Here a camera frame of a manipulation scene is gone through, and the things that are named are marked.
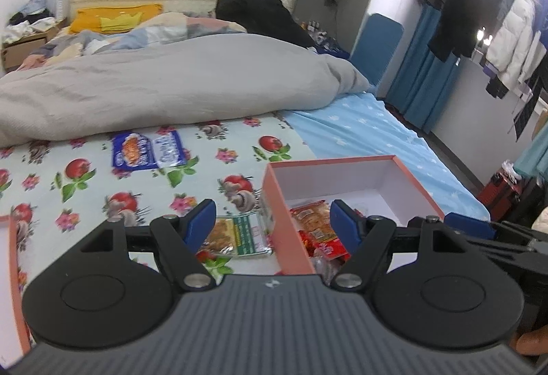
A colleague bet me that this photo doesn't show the checked cloth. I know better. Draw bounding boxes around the checked cloth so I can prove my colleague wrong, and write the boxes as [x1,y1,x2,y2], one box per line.
[300,19,349,59]

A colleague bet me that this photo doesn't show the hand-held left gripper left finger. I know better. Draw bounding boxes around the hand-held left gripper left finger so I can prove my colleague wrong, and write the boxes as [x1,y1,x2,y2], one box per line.
[80,198,217,291]

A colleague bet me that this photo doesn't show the teal cloth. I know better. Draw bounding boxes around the teal cloth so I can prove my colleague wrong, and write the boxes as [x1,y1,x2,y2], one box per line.
[514,135,548,179]

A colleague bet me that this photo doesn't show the pink box lid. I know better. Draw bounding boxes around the pink box lid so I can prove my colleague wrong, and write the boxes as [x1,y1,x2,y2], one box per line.
[0,214,33,354]

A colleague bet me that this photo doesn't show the blue chair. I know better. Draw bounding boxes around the blue chair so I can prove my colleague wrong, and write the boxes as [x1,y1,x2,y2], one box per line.
[349,13,405,86]

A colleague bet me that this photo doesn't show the black hanging coat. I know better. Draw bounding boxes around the black hanging coat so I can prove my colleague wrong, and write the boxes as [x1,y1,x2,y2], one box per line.
[428,0,508,63]

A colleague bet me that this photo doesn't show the floral printed cloth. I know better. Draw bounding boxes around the floral printed cloth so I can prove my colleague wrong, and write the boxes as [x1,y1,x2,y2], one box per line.
[0,111,317,273]

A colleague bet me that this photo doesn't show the long red snack packet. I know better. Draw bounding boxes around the long red snack packet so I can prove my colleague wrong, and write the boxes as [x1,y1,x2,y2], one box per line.
[314,240,352,264]

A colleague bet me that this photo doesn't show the grey duvet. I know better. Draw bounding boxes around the grey duvet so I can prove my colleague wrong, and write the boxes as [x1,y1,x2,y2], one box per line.
[0,32,371,148]

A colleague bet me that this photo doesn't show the pile of clothes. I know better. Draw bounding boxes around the pile of clothes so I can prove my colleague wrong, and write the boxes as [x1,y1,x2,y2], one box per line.
[3,0,56,44]

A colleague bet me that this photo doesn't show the black striped hanging trousers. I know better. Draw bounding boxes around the black striped hanging trousers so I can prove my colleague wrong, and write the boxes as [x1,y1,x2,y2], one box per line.
[511,75,541,141]

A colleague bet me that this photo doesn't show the green label clear packet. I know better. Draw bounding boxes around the green label clear packet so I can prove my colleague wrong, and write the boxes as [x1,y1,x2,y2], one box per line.
[197,212,275,259]

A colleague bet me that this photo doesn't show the blue curtain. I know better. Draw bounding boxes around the blue curtain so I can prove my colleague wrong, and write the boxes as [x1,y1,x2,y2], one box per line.
[385,7,463,133]

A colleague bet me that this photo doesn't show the blue biscuit packet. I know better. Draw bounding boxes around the blue biscuit packet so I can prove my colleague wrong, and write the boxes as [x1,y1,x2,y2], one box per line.
[112,133,157,169]

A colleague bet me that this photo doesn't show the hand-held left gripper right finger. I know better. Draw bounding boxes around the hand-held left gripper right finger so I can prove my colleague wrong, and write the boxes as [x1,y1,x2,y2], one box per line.
[329,198,467,290]

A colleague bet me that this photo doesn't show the yellow pillow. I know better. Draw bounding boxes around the yellow pillow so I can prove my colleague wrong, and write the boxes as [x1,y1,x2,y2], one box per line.
[68,4,163,35]

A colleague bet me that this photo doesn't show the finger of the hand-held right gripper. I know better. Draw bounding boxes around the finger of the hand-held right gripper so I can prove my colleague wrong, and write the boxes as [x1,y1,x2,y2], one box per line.
[444,211,548,248]
[461,237,541,274]

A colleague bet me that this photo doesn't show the cardboard box nightstand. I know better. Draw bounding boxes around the cardboard box nightstand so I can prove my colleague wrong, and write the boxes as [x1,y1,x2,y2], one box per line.
[0,19,69,71]

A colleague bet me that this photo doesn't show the pink cardboard box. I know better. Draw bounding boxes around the pink cardboard box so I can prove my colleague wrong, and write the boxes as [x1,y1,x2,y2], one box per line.
[261,155,446,277]

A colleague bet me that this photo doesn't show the white puffy hanging jacket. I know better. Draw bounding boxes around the white puffy hanging jacket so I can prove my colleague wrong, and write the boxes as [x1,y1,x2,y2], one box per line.
[486,0,544,88]

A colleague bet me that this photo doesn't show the red chocolate bar packet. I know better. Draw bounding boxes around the red chocolate bar packet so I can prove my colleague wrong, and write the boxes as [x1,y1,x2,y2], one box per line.
[297,229,320,249]

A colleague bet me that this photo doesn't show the red suitcase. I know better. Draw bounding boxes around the red suitcase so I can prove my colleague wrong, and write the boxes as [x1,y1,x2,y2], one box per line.
[477,171,527,221]

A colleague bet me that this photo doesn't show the black clothing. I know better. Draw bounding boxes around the black clothing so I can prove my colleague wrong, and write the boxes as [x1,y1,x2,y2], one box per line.
[214,0,317,50]

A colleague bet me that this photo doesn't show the patchwork quilt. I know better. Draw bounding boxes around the patchwork quilt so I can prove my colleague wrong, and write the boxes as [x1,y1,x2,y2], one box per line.
[17,12,249,71]

